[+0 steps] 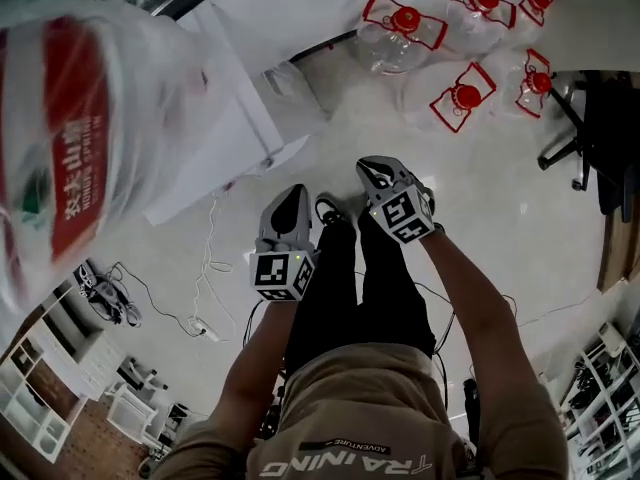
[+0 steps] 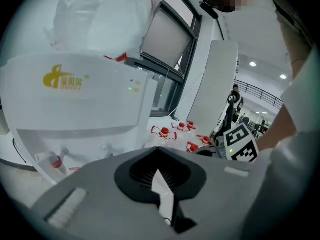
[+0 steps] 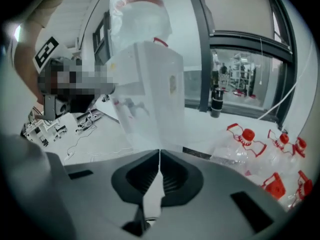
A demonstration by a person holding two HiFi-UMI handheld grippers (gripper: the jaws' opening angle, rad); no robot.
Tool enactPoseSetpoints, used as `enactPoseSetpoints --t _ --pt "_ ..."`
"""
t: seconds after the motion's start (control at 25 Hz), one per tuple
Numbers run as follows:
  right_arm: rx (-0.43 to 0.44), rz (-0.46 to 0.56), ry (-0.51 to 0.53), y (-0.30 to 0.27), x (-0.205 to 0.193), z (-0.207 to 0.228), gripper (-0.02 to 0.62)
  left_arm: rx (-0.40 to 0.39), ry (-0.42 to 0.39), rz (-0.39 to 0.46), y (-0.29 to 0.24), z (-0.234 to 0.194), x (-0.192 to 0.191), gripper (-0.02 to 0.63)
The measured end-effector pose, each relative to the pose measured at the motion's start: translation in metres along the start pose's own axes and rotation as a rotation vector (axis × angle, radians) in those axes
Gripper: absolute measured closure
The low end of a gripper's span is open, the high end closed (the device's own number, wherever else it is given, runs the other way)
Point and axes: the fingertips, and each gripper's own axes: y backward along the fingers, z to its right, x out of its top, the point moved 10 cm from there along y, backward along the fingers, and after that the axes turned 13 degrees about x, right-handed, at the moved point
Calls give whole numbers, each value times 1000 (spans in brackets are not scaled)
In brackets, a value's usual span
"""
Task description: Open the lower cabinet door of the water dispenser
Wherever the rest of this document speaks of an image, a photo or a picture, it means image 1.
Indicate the white metal shelving rack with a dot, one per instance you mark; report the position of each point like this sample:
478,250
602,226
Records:
605,368

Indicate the person's beige t-shirt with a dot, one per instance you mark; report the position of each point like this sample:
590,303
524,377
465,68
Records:
360,418

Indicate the white shelf unit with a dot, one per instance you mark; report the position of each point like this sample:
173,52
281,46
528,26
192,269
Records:
20,398

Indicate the white power strip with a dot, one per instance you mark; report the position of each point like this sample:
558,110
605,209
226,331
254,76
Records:
205,332

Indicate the person's black white shoe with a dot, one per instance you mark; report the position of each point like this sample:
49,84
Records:
330,210

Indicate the black office chair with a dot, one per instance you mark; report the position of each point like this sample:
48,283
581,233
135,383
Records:
610,133

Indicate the person's right forearm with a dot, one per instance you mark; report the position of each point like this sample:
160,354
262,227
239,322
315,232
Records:
475,308

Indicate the white appliance box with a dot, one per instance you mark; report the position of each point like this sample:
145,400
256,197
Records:
225,133

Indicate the person's black trousers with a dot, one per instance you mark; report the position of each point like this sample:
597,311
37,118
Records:
380,293

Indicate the white window sill ledge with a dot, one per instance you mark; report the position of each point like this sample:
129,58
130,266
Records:
300,13

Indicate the large clear water jug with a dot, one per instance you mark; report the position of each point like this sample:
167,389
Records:
75,143

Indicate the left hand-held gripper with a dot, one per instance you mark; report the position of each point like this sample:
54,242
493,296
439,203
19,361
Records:
280,275

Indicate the person's left forearm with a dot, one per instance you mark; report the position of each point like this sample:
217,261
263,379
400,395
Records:
260,358

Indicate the small white chair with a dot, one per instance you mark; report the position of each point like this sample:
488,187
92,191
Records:
132,413

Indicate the white desk with drawers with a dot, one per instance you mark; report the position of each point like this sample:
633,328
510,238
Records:
85,353

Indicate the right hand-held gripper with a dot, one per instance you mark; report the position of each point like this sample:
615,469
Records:
405,215

